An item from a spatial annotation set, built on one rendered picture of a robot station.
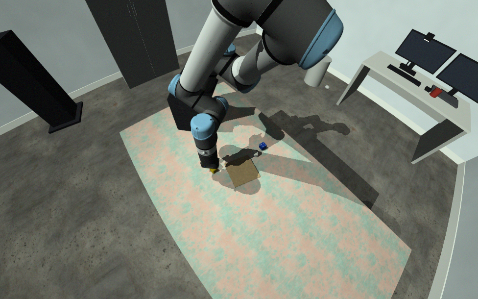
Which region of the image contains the tan square mat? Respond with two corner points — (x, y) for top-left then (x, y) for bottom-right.
(224, 155), (261, 187)

